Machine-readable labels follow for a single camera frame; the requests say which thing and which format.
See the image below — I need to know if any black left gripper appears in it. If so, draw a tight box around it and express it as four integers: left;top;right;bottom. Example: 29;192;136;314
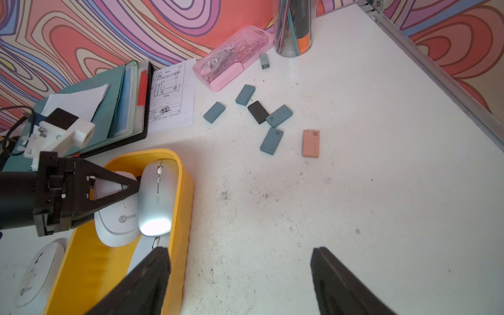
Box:
33;152;140;236

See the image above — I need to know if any small grey eraser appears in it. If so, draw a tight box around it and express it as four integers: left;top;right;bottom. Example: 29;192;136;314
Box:
259;53;270;70

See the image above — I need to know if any white paper sheet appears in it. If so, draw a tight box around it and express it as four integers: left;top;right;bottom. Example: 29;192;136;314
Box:
41;84;110;122

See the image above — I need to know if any pink transparent case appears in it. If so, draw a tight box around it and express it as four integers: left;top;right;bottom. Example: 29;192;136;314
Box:
192;26;274;92

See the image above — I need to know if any teal eraser middle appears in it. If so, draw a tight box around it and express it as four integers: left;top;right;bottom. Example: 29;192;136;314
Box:
266;104;293;128

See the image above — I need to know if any teal eraser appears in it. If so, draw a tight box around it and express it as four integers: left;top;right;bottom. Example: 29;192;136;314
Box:
260;127;284;156
203;102;226;124
235;84;256;106
266;104;293;128

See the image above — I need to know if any green folder stack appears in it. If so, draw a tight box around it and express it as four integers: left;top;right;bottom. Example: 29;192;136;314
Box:
1;60;155;172

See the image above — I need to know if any clear pen cup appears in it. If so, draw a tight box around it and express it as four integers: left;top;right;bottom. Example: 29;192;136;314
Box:
272;0;317;58

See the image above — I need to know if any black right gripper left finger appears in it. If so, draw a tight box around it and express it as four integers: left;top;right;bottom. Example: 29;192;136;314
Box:
87;248;171;314

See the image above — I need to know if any silver mouse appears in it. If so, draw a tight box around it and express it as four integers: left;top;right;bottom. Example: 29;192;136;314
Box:
138;159;179;236

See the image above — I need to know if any teal eraser lower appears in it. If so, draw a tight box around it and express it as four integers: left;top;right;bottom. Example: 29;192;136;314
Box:
260;127;284;156

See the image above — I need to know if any pink eraser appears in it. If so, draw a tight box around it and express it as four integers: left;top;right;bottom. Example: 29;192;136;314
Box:
302;130;320;158

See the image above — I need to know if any yellow storage box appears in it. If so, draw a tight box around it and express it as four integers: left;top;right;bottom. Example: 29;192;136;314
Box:
44;149;194;314

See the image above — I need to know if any teal eraser upper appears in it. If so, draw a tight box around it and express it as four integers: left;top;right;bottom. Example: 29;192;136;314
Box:
235;84;256;106

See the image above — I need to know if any white mouse with logo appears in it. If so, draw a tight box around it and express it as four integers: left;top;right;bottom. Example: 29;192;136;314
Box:
94;179;141;248

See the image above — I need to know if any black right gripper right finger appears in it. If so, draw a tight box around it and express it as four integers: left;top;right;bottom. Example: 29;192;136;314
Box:
311;247;395;315

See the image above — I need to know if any black eraser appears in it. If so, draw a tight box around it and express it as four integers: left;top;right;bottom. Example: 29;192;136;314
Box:
248;101;269;125

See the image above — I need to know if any printed drawing sheet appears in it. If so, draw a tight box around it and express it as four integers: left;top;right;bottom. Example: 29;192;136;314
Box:
148;59;196;133

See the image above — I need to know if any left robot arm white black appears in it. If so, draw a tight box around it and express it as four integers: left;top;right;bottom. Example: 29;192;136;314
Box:
1;152;140;237

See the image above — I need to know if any teal eraser far left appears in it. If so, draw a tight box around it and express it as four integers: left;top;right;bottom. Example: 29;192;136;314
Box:
203;102;226;124

